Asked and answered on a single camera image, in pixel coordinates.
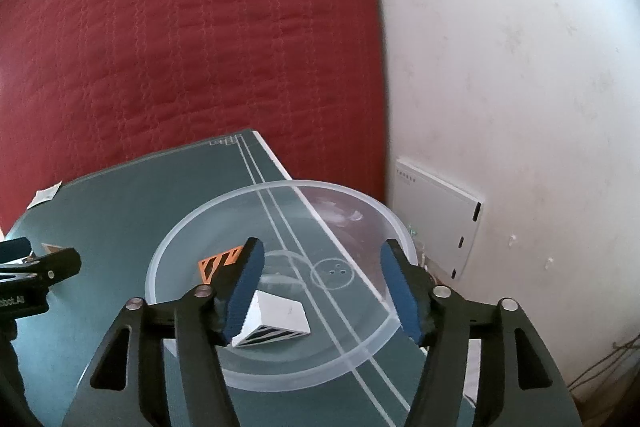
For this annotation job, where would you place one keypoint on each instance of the clear plastic bowl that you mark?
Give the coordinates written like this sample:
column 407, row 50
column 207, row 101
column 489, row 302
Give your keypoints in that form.
column 350, row 227

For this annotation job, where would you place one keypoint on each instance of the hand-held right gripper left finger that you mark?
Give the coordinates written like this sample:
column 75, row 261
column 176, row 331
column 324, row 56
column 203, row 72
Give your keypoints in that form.
column 245, row 289

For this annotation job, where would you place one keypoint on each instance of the green table mat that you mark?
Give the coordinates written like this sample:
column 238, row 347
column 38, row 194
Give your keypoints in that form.
column 125, row 207

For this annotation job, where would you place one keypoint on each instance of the white black-striped box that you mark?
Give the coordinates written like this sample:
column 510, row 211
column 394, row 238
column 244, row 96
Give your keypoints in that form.
column 280, row 313

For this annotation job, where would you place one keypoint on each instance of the red quilted blanket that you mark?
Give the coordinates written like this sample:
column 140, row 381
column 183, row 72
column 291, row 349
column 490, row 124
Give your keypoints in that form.
column 200, row 32

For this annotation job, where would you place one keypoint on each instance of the orange black-striped block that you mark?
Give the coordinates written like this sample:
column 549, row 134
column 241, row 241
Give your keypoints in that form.
column 212, row 265

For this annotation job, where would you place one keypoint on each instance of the white wall panel box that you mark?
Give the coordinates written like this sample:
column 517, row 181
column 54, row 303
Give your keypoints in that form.
column 430, row 217

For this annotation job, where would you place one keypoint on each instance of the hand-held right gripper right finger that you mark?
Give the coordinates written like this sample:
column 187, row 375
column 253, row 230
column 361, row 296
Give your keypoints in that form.
column 400, row 294

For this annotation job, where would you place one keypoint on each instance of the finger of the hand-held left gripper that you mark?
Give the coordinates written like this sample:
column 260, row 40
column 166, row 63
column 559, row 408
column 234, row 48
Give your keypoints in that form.
column 15, row 248
column 56, row 265

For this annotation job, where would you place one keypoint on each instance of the white paper packet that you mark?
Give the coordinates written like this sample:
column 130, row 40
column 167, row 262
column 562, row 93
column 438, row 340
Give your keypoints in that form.
column 46, row 194

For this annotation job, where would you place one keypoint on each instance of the brown wooden block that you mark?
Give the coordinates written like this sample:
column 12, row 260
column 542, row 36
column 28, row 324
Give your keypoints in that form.
column 52, row 248

